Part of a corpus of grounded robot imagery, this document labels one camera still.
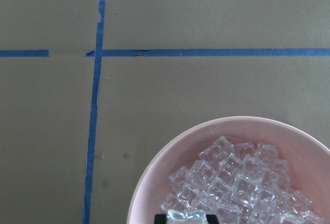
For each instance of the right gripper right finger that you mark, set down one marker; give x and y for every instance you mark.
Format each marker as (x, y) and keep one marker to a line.
(212, 219)

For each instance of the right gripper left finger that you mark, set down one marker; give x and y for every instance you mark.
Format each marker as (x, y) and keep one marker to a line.
(160, 219)

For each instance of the single clear ice cube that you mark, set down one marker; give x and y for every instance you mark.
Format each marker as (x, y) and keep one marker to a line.
(189, 217)

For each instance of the pile of ice cubes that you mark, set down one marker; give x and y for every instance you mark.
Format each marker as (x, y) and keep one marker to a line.
(240, 183)

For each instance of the pink bowl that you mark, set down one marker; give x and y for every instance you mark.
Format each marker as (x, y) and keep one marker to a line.
(308, 159)

